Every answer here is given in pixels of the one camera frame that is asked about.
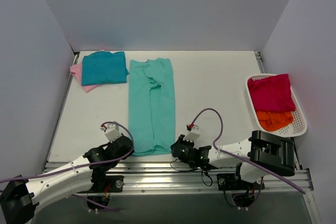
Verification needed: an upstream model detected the mint green t-shirt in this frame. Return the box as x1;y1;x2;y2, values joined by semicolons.
128;58;176;156

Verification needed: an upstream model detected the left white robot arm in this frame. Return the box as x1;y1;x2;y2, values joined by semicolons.
1;135;133;223

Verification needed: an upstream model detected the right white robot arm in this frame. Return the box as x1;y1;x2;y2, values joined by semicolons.
171;131;295;189

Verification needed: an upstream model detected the folded teal t-shirt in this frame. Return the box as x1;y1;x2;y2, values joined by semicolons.
81;51;129;86

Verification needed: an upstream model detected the folded pink t-shirt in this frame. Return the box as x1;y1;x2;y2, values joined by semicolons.
70;50;111;93

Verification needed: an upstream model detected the orange t-shirt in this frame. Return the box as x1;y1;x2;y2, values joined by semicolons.
256;111;293;132

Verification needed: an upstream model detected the white plastic laundry basket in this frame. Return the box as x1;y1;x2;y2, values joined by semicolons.
245;73;307;137

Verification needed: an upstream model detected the crimson red t-shirt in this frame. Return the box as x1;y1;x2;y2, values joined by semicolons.
247;74;296;113

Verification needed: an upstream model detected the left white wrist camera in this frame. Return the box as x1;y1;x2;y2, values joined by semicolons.
100;123;122;143

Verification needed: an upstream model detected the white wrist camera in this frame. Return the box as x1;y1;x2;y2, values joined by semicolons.
100;123;122;143
183;124;201;143

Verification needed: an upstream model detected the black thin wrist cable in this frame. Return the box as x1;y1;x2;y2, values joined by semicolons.
169;158;214;187

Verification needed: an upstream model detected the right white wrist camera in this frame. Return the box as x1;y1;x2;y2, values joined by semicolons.
183;124;201;143

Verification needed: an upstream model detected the aluminium rail frame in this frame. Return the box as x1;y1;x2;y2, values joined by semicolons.
33;51;320;223

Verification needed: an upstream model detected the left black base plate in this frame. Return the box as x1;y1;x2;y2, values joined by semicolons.
87;175;124;193

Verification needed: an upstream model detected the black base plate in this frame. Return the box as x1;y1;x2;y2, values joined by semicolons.
87;175;124;193
216;173;265;191

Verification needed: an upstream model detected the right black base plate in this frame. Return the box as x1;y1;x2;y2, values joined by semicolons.
216;173;265;191

